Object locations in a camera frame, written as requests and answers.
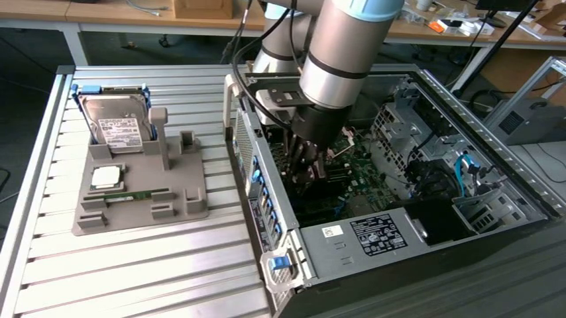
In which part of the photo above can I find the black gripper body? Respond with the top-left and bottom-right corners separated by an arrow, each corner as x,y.
289,105 -> 352,146

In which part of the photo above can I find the graphics card with metal bracket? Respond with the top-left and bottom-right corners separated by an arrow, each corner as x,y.
284,172 -> 346,208

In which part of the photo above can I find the metal socket cover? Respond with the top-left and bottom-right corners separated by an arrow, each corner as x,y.
328,127 -> 358,157

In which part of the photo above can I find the green motherboard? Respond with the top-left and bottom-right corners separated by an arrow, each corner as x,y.
268,131 -> 402,227

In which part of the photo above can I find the metal disk bay cage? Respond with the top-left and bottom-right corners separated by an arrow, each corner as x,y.
370,95 -> 448,168

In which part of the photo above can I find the grey power supply unit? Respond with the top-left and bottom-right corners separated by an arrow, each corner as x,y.
299,207 -> 434,280

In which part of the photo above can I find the open black PC case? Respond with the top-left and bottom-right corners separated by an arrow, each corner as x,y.
223,64 -> 566,318

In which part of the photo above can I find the blue case latch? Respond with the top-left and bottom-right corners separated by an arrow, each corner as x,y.
268,256 -> 291,272

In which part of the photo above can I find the green RAM stick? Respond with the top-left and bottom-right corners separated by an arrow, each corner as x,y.
83,187 -> 171,203

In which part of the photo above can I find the grey parts rack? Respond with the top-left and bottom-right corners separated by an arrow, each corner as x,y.
72,106 -> 211,237

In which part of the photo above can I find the silver hard disk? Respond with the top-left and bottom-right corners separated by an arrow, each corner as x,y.
83,95 -> 148,155

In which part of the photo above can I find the cluttered wooden desk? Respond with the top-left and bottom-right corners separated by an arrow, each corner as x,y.
382,0 -> 566,80

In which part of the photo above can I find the silver CPU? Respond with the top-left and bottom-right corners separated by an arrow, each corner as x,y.
89,165 -> 124,191

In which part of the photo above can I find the brown cardboard box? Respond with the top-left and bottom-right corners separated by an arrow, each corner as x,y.
172,0 -> 235,20

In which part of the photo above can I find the grey computer tower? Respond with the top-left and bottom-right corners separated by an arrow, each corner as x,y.
483,97 -> 566,146

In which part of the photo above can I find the black tripod pole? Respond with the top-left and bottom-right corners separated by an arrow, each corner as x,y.
450,0 -> 543,97

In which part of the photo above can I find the black monitor stand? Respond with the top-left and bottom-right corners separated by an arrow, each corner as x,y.
474,0 -> 508,28

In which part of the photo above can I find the blue disk caddy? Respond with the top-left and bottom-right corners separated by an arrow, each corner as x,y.
69,84 -> 159,144

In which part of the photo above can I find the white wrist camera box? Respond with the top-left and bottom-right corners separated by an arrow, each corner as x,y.
255,88 -> 311,125

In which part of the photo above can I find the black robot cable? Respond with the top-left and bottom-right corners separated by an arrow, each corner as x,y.
219,0 -> 311,132

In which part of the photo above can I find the blue wire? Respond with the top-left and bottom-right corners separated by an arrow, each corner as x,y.
454,151 -> 482,197

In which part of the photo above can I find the white cable on desk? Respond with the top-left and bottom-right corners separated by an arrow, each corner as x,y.
123,0 -> 172,16

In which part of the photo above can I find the wooden desk with white frame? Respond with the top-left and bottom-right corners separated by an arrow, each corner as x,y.
0,0 -> 265,67

